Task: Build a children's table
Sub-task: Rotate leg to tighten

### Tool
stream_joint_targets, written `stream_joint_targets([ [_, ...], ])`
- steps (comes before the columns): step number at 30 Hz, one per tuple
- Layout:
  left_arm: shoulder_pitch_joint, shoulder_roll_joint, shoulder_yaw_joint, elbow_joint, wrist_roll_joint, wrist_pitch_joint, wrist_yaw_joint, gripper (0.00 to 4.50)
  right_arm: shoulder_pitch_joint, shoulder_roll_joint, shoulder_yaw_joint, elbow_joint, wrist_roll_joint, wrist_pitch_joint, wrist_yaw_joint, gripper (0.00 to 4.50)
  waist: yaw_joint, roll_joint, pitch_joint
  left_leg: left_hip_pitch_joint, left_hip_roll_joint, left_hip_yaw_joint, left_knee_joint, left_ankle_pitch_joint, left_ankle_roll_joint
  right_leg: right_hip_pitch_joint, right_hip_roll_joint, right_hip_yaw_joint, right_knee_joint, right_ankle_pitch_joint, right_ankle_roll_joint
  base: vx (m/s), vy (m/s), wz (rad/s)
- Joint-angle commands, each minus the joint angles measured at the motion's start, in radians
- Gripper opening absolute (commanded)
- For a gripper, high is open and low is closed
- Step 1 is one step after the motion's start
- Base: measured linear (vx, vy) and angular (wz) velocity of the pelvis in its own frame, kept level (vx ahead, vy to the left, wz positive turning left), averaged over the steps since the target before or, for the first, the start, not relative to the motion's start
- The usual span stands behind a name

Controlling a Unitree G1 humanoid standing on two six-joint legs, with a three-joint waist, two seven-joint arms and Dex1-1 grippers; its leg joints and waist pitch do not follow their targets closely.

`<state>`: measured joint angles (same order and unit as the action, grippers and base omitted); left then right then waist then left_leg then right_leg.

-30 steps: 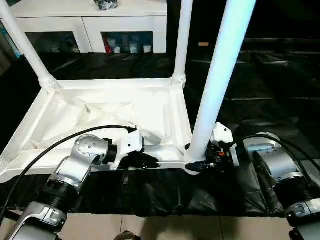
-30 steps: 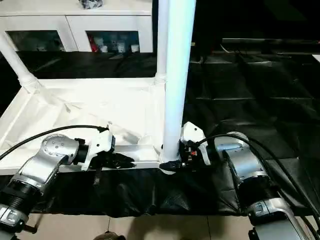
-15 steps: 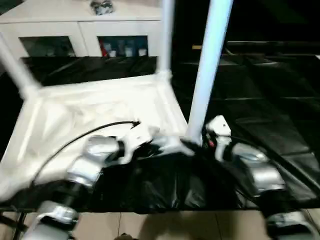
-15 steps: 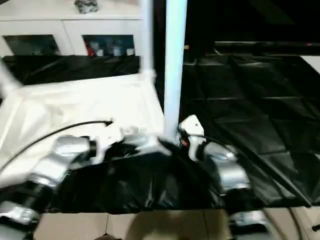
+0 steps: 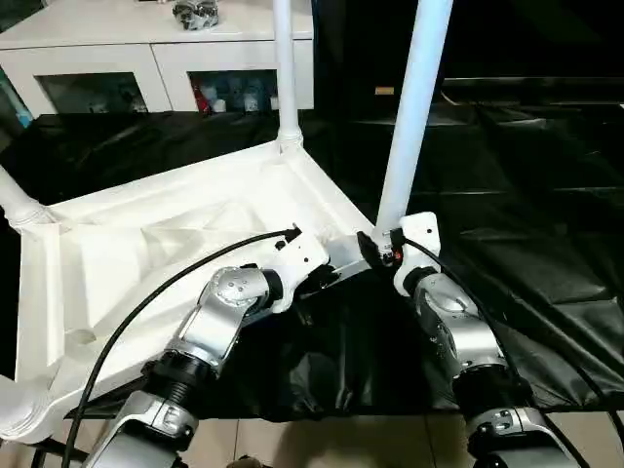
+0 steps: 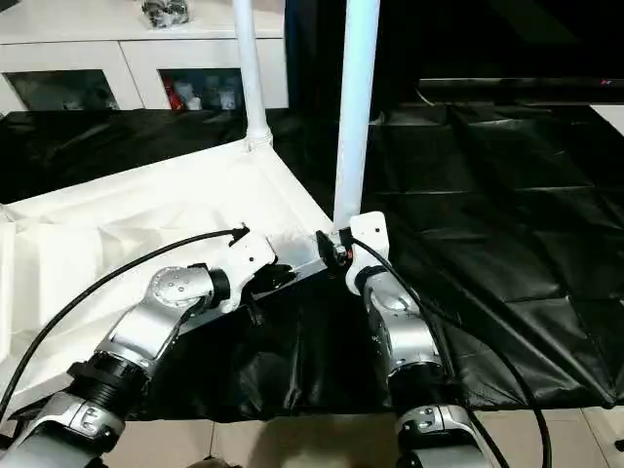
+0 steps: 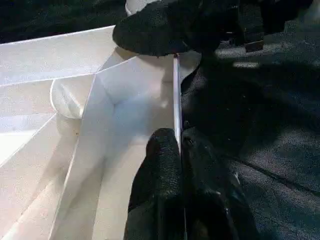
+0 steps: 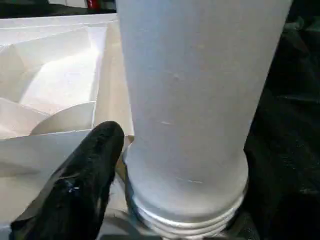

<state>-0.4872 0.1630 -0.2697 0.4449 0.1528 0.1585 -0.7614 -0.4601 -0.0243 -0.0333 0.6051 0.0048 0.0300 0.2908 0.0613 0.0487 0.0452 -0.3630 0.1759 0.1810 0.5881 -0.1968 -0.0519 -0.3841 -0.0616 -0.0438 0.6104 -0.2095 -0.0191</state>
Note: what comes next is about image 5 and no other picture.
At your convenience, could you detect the white plastic table top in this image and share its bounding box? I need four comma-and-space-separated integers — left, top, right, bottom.
13, 138, 386, 440

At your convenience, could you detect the black work mat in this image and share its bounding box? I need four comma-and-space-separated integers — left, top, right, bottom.
0, 104, 624, 420

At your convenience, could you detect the black low shelf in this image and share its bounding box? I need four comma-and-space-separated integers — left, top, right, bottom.
441, 76, 624, 106

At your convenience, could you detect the white cabinet with glass doors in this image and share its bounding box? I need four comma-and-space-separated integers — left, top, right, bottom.
0, 0, 316, 116

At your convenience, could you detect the clear bag of dark parts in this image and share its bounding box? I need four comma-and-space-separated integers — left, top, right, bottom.
173, 0, 220, 30

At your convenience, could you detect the black metal folding stand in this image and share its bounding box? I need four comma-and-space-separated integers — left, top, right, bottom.
28, 436, 79, 468

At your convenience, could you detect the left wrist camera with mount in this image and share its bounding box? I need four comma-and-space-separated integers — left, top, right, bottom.
272, 228, 331, 313

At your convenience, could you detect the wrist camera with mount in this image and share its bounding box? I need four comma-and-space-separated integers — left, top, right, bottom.
393, 212, 443, 296
272, 228, 331, 313

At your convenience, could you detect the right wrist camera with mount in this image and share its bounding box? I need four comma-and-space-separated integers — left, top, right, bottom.
393, 212, 443, 296

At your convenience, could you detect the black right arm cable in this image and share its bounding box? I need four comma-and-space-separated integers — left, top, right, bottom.
404, 238, 624, 468

